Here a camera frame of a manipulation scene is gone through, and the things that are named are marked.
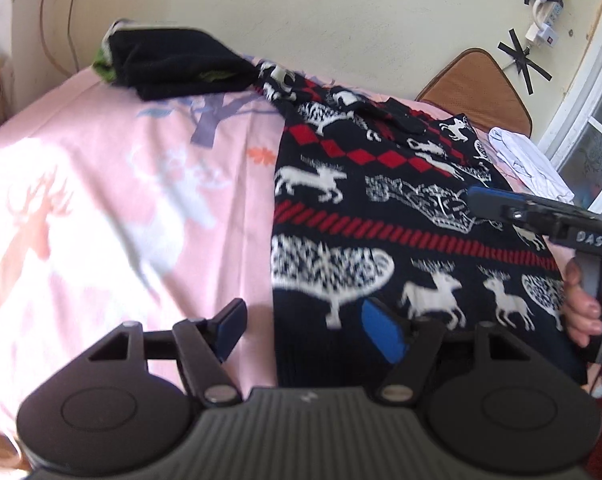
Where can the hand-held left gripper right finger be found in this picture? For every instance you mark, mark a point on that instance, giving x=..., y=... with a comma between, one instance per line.
x=383, y=332

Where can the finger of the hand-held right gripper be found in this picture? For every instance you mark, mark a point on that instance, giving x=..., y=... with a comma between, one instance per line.
x=486, y=202

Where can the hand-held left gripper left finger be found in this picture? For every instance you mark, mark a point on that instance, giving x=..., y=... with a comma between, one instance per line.
x=231, y=330

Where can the black reindeer pattern sweater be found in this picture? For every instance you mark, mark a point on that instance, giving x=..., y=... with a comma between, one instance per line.
x=381, y=240

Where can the folded black clothes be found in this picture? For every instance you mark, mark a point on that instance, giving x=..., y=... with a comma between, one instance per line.
x=171, y=60

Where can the person's right hand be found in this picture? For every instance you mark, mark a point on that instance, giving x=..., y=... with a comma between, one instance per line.
x=583, y=315

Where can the white cloth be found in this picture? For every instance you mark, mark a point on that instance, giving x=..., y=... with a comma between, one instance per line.
x=526, y=160

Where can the white plug adapter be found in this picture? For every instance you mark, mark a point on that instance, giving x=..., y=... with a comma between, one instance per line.
x=541, y=35

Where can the pink printed bed sheet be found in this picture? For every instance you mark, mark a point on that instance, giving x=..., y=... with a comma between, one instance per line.
x=81, y=210

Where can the white power strip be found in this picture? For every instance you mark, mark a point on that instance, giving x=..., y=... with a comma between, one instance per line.
x=555, y=14

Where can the green garment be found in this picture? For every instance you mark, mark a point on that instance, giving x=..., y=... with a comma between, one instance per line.
x=101, y=67

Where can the white window frame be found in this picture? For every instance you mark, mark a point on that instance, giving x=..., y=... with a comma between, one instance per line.
x=576, y=105

